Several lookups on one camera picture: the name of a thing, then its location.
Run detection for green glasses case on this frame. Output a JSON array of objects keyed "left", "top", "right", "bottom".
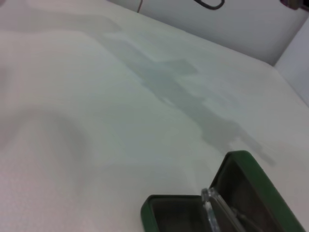
[{"left": 140, "top": 149, "right": 307, "bottom": 232}]

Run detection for clear white glasses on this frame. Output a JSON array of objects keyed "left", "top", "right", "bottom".
[{"left": 200, "top": 188, "right": 252, "bottom": 232}]

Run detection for black cable loop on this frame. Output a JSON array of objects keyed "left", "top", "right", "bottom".
[{"left": 194, "top": 0, "right": 225, "bottom": 10}]

